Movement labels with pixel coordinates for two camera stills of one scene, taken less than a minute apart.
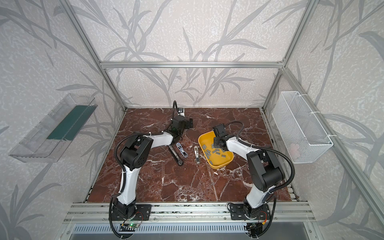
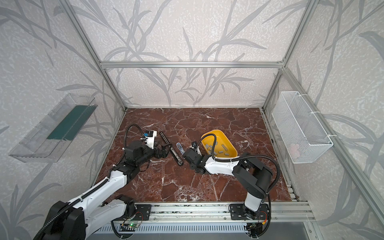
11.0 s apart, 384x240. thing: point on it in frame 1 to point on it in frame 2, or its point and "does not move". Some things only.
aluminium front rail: (212, 213) does not move
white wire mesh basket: (303, 138) does not move
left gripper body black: (186, 123) to (161, 150)
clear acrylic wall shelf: (47, 142) does not move
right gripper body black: (217, 142) to (188, 154)
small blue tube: (183, 151) does not move
